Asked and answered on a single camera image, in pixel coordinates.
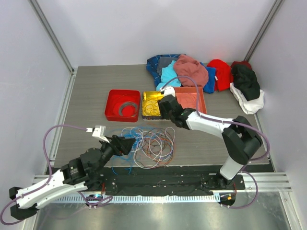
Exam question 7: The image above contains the gold metal tin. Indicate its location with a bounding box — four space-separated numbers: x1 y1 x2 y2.
141 91 164 121

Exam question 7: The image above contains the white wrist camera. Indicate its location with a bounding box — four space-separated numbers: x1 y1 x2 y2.
160 86 176 97
86 125 110 143

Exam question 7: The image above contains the grey cloth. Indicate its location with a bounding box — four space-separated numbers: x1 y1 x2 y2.
157 57 178 75

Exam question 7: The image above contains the red cable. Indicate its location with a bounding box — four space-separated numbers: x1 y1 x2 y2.
112 94 140 115

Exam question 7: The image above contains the grey tape roll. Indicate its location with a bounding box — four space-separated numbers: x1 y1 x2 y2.
118 102 139 117

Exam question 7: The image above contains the pink cable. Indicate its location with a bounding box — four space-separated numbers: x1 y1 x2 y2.
177 93 203 112

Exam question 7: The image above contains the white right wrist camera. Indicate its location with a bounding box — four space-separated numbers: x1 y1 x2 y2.
160 86 176 97

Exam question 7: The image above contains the thin yellow cable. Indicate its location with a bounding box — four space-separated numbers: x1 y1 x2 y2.
143 93 168 118

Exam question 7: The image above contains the royal blue cloth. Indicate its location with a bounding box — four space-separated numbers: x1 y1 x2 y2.
201 62 216 93

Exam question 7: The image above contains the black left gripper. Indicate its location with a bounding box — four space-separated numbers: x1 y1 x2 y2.
94 135 136 174

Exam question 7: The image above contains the brown cable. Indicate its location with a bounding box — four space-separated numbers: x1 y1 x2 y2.
134 130 177 166

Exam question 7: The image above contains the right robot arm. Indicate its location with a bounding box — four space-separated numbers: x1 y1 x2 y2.
158 95 262 189

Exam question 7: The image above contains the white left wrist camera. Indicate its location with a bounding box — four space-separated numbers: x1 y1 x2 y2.
86 125 110 143

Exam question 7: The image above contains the black cloth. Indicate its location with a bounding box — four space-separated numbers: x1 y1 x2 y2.
231 64 260 101

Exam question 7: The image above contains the salmon pink box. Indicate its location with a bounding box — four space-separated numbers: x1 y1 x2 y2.
175 87 207 114

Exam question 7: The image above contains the cyan cloth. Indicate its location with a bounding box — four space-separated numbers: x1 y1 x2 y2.
156 60 181 91

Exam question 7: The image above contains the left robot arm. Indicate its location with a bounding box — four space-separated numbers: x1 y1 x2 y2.
9 135 136 220

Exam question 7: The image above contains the dusty pink cloth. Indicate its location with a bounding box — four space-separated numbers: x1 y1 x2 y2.
173 54 209 88

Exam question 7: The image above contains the white slotted cable duct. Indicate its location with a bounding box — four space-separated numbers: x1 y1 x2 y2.
54 193 220 204

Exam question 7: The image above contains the dark red cloth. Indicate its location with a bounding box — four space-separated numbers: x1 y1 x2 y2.
230 61 252 70

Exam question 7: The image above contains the red plastic box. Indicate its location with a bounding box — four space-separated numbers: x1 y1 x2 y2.
105 89 141 122

